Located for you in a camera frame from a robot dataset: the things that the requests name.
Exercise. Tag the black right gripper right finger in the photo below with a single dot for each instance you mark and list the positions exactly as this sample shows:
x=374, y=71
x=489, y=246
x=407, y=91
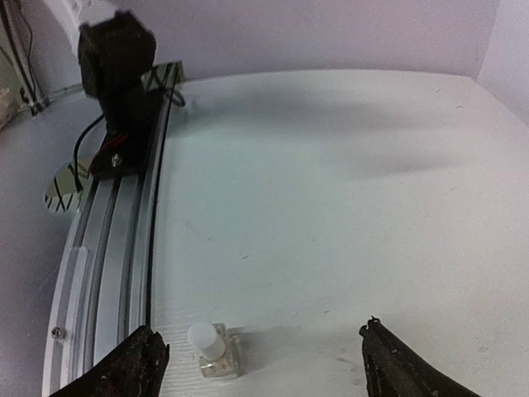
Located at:
x=392, y=368

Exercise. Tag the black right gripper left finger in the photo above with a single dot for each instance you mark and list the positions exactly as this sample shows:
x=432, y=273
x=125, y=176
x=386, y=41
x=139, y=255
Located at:
x=135, y=367

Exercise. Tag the clear nail polish bottle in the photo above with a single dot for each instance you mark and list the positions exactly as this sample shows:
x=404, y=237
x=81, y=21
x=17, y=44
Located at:
x=229, y=366

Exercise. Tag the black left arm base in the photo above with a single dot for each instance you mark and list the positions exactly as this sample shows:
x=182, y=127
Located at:
x=114, y=55

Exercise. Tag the aluminium front rail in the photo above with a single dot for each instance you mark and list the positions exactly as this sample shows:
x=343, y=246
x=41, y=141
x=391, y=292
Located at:
x=102, y=293

